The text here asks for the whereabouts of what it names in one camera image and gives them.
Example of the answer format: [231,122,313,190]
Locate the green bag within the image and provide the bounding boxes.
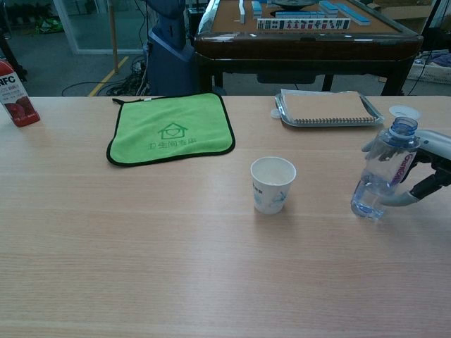
[36,18,65,33]

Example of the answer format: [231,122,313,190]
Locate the white paper cup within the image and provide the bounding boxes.
[250,156,297,215]

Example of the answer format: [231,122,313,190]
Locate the brown spiral notebook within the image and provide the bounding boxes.
[283,92,376,127]

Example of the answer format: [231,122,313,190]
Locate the black floor cable bundle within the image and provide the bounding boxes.
[62,56,153,96]

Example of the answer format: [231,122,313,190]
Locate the white mahjong tile row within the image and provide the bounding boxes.
[257,18,352,31]

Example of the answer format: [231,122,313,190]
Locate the black tripod stand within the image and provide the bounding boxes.
[421,0,443,71]

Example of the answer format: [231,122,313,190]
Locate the green cloth with black edge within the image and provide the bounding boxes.
[106,92,236,167]

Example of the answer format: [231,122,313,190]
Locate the transparent water bottle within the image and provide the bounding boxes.
[350,115,422,221]

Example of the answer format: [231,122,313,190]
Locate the wooden easel leg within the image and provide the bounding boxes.
[108,0,120,74]

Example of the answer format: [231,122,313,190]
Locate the blue machine base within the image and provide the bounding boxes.
[142,0,197,96]

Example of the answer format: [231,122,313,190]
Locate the dark wooden mahjong table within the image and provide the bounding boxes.
[193,0,424,96]

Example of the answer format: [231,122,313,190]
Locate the metal tray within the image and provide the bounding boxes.
[274,88,385,130]

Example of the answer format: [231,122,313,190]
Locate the long blue mahjong tile stack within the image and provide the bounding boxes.
[275,11,327,19]

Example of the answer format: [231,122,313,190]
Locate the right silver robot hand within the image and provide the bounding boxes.
[364,129,451,208]

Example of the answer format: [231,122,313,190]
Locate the black stand leg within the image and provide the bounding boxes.
[0,31,28,84]

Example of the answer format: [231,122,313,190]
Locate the red NFC juice bottle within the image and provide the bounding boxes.
[0,58,42,128]

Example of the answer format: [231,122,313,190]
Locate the white plastic crate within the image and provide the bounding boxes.
[410,52,451,84]

